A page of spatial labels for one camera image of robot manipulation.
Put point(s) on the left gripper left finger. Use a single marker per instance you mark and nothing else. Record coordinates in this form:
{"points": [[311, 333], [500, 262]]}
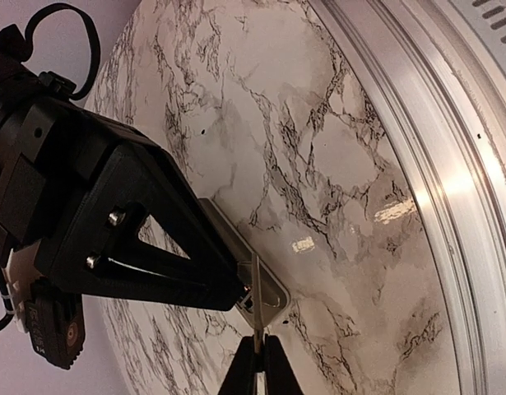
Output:
{"points": [[241, 375]]}

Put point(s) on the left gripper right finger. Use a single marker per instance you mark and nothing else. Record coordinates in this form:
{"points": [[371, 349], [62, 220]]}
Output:
{"points": [[280, 377]]}

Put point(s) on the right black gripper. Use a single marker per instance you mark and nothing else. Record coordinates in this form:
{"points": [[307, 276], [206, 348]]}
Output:
{"points": [[134, 229]]}

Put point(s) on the grey remote control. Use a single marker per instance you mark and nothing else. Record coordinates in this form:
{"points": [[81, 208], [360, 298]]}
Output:
{"points": [[275, 297]]}

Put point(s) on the grey battery cover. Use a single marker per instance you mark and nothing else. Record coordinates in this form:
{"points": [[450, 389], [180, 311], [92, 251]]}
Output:
{"points": [[257, 305]]}

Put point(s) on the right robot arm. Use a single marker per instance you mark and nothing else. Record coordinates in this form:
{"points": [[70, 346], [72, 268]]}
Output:
{"points": [[109, 210]]}

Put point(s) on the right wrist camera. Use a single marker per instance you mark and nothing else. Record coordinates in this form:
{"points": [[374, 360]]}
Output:
{"points": [[52, 318]]}

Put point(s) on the front aluminium rail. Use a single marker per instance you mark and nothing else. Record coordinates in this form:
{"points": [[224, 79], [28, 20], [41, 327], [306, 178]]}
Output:
{"points": [[436, 74]]}

